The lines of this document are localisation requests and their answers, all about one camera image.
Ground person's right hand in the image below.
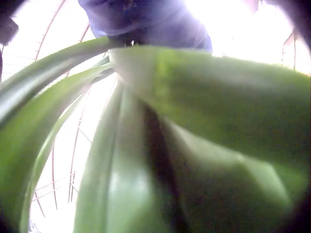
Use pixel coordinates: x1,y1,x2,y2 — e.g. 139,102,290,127
78,0,213,52

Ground person's right fingers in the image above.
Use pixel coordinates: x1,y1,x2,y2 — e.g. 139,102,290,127
107,23,152,46

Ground green long-leaved plant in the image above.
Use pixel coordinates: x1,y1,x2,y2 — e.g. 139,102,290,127
0,36,311,233

